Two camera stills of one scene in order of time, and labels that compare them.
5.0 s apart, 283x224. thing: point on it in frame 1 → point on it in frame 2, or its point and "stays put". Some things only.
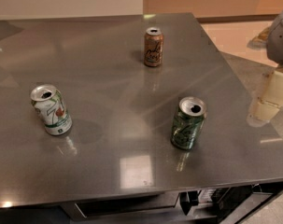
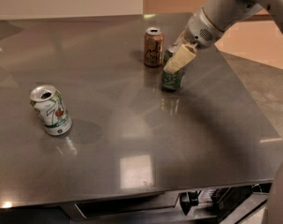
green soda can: [191, 113] → [171, 81]
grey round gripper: [280, 42] → [199, 31]
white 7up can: [49, 105] stays put
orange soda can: [153, 47] stays put
